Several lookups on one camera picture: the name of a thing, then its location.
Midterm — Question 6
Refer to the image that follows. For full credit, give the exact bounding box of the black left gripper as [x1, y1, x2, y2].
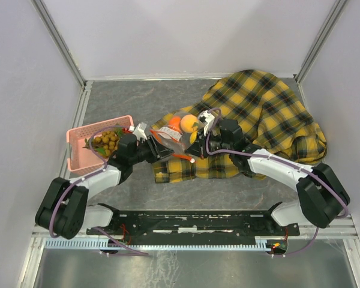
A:
[130, 134, 175, 164]

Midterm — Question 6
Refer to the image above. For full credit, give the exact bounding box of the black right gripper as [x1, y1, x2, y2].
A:
[184, 127, 232, 160]

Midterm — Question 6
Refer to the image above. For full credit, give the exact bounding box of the clear zip top bag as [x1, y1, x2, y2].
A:
[150, 111, 203, 163]

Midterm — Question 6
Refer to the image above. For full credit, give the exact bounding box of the orange-yellow fake peach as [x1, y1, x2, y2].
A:
[180, 115, 199, 133]

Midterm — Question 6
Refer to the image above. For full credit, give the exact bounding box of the brown fake longan bunch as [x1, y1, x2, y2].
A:
[83, 128, 124, 158]

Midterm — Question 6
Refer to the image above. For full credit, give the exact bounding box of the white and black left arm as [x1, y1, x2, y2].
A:
[35, 134, 173, 239]

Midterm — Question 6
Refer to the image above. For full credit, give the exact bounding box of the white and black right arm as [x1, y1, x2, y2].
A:
[189, 115, 350, 235]

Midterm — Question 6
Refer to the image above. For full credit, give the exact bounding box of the orange fake tangerine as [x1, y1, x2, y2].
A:
[168, 116, 182, 133]

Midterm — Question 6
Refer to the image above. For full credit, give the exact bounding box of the yellow plaid shirt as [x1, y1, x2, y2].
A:
[152, 70, 328, 184]

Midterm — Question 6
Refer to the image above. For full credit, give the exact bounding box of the pink perforated plastic basket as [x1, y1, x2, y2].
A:
[66, 115, 135, 173]

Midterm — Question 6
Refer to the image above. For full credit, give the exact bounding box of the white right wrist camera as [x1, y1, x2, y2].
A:
[197, 110, 216, 136]

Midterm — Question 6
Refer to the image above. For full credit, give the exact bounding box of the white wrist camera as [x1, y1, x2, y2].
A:
[128, 122, 148, 142]
[197, 110, 216, 136]

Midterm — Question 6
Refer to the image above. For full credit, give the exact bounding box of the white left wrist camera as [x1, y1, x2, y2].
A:
[128, 122, 148, 142]

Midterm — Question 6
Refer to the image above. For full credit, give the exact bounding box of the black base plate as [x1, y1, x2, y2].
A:
[103, 210, 300, 244]

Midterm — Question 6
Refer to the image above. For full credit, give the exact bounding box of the light blue cable duct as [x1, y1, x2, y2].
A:
[45, 237, 271, 251]

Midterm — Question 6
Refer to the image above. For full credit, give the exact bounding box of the aluminium frame rail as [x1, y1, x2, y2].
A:
[16, 0, 94, 288]

